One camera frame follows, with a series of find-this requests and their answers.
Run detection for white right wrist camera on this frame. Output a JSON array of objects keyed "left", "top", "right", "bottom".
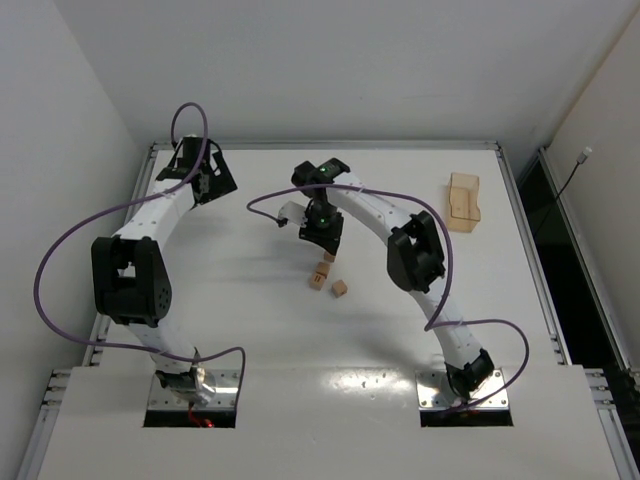
[{"left": 276, "top": 201, "right": 307, "bottom": 228}]

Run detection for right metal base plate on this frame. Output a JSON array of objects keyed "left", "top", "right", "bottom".
[{"left": 415, "top": 369, "right": 510, "bottom": 413}]

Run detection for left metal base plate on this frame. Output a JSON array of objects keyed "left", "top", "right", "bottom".
[{"left": 147, "top": 367, "right": 240, "bottom": 412}]

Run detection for wooden cube with stripes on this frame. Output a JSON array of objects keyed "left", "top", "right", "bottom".
[{"left": 309, "top": 270, "right": 327, "bottom": 291}]

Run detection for plain wooden cube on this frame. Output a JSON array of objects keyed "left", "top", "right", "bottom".
[{"left": 331, "top": 280, "right": 348, "bottom": 298}]

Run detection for black cable white plug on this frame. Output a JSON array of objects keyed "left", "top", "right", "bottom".
[{"left": 533, "top": 146, "right": 593, "bottom": 239}]

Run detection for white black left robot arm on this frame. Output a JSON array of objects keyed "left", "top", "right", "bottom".
[{"left": 91, "top": 136, "right": 237, "bottom": 405}]

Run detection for metal base plate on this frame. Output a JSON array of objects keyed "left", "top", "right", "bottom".
[
  {"left": 147, "top": 367, "right": 240, "bottom": 412},
  {"left": 415, "top": 369, "right": 510, "bottom": 413}
]

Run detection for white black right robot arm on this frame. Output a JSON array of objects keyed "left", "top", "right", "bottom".
[{"left": 279, "top": 158, "right": 494, "bottom": 401}]

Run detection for transparent orange plastic box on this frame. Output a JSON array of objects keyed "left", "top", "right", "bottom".
[{"left": 446, "top": 172, "right": 481, "bottom": 233}]

